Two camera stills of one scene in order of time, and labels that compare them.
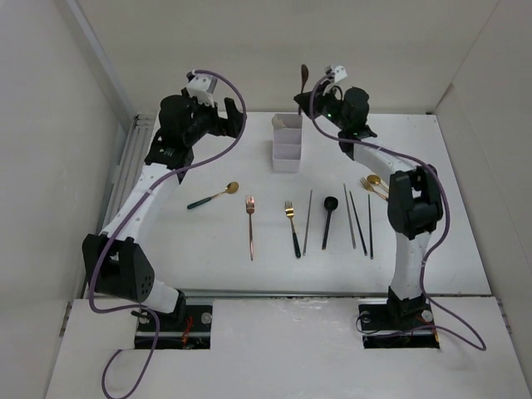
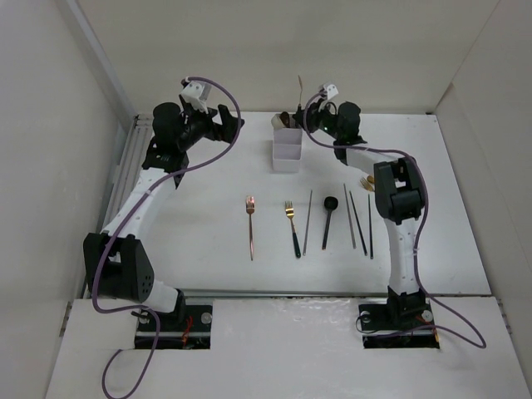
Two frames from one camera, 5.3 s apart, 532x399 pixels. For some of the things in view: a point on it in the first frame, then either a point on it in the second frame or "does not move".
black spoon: x=330 y=204 does not move
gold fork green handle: x=290 y=214 does not move
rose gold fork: x=250 y=208 does not move
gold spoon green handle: x=231 y=188 → x=301 y=89
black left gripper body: x=205 y=120 does not move
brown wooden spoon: x=304 y=76 → x=284 y=117
